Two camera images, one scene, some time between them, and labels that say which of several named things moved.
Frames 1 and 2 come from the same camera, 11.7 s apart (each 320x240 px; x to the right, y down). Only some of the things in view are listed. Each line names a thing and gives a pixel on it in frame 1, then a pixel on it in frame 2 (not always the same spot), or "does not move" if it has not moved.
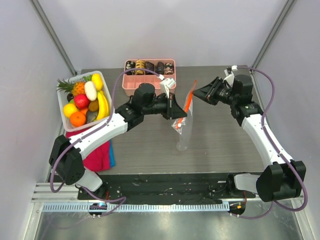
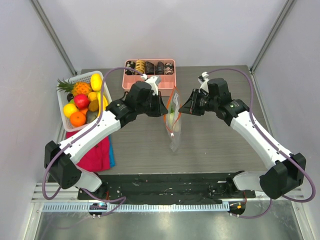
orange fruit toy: x=77 y=119 does not move
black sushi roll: x=160 y=68 does not move
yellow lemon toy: x=69 y=109 does not move
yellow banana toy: x=103 y=111 does not move
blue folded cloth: x=112 y=160 does not move
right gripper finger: x=210 y=87 -> x=190 y=102
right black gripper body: x=215 y=90 -> x=195 y=102
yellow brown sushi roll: x=140 y=64 does not move
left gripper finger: x=177 y=112 -> x=163 y=110
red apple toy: x=81 y=101 does not move
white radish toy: x=90 y=90 -> x=173 y=122
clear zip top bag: x=184 y=126 -> x=172 y=119
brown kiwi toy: x=93 y=106 does not move
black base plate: x=211 y=188 does not move
